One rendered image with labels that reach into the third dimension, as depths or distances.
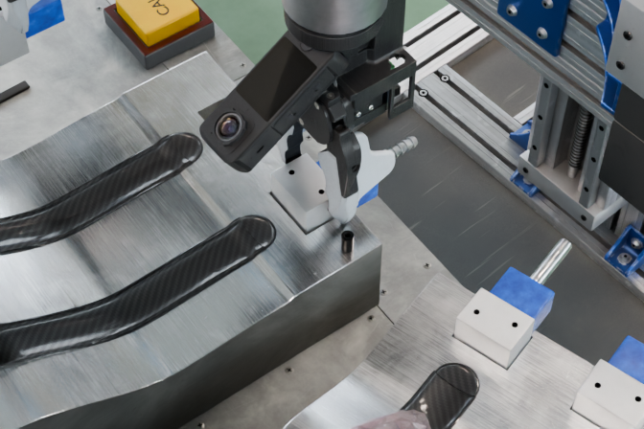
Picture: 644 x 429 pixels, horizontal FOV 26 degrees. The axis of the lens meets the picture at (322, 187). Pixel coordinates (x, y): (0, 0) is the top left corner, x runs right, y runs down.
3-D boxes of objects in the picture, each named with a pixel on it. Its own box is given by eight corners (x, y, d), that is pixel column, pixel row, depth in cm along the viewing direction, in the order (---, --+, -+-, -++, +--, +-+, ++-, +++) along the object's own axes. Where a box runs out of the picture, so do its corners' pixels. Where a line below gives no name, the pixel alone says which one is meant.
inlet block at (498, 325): (536, 247, 119) (543, 209, 115) (586, 276, 117) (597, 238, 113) (450, 353, 112) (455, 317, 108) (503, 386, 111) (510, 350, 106)
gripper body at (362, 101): (415, 115, 107) (424, 3, 98) (325, 166, 104) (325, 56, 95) (356, 56, 111) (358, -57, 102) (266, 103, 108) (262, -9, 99)
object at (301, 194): (396, 142, 121) (399, 101, 117) (431, 178, 119) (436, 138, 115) (272, 212, 117) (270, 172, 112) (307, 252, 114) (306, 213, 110)
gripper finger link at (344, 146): (370, 198, 107) (354, 106, 101) (354, 208, 106) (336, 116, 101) (335, 171, 110) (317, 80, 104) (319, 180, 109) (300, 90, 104)
